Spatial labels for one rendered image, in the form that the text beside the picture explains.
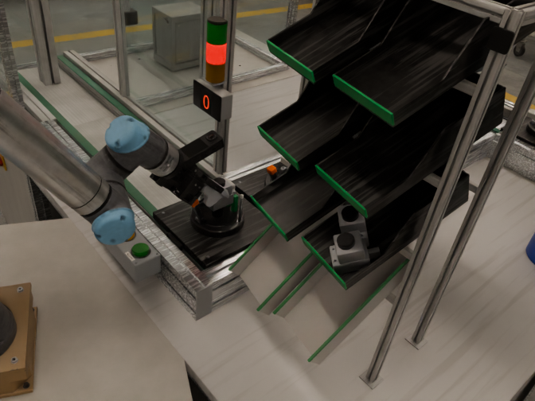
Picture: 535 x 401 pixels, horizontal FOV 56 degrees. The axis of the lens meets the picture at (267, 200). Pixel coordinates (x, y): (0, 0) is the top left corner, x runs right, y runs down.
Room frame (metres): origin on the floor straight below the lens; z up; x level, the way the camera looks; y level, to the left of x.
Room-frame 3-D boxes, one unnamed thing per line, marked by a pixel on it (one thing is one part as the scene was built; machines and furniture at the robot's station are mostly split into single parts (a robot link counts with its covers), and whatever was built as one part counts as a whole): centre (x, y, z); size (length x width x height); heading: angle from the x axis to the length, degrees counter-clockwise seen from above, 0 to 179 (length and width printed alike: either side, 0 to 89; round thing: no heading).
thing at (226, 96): (1.23, 0.18, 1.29); 0.12 x 0.05 x 0.25; 45
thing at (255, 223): (1.01, 0.12, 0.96); 0.24 x 0.24 x 0.02; 45
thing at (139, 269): (0.92, 0.34, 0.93); 0.21 x 0.07 x 0.06; 45
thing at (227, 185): (1.02, 0.12, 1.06); 0.08 x 0.04 x 0.07; 135
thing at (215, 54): (1.23, 0.18, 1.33); 0.05 x 0.05 x 0.05
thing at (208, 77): (1.23, 0.18, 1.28); 0.05 x 0.05 x 0.05
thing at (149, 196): (1.24, 0.32, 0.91); 0.84 x 0.28 x 0.10; 45
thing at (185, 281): (1.10, 0.43, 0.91); 0.89 x 0.06 x 0.11; 45
